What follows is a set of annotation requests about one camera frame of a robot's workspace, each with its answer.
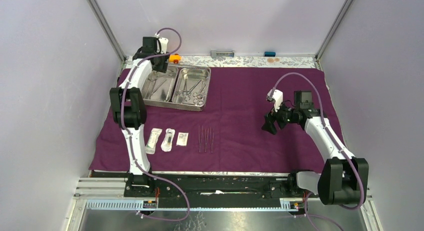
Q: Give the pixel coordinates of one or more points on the small white sterile packet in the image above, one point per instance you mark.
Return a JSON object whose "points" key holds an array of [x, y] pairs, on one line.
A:
{"points": [[182, 139]]}

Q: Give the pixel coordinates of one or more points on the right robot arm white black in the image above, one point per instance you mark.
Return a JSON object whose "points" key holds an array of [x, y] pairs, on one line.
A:
{"points": [[344, 177]]}

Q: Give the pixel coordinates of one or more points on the steel scalpel handle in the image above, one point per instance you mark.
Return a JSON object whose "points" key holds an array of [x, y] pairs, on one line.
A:
{"points": [[206, 137]]}

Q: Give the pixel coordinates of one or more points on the steel surgical forceps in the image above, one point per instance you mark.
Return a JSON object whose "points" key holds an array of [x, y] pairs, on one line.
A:
{"points": [[186, 92]]}

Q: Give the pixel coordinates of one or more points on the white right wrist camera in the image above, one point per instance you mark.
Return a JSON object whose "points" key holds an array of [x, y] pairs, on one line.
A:
{"points": [[275, 96]]}

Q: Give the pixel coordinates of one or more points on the blue plastic block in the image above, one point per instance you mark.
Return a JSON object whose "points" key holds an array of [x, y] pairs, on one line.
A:
{"points": [[269, 54]]}

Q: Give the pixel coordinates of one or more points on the perforated steel instrument tray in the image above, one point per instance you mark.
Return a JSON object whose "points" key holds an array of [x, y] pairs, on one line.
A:
{"points": [[167, 95]]}

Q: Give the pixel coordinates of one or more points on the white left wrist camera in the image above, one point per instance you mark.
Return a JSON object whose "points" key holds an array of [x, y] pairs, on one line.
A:
{"points": [[162, 44]]}

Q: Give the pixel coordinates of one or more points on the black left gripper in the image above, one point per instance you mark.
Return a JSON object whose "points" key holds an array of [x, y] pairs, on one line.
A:
{"points": [[161, 67]]}

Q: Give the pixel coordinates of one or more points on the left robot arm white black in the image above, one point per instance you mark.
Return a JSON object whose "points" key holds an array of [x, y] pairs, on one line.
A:
{"points": [[129, 111]]}

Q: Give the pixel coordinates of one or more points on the steel tweezers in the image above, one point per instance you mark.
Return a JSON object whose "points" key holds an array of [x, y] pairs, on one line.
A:
{"points": [[200, 137], [212, 135]]}

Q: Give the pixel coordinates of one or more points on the long white sterile packet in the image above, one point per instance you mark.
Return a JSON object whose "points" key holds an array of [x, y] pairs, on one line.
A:
{"points": [[152, 140]]}

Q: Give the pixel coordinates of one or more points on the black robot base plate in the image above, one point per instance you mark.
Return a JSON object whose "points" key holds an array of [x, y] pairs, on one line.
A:
{"points": [[173, 191]]}

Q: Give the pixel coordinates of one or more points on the orange toy car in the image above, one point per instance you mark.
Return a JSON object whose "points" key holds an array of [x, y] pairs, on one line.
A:
{"points": [[175, 58]]}

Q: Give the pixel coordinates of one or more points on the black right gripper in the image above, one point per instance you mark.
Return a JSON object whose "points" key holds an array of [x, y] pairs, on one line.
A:
{"points": [[268, 125]]}

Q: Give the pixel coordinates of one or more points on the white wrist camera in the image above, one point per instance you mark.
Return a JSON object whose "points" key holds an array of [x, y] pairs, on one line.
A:
{"points": [[162, 44], [275, 96]]}

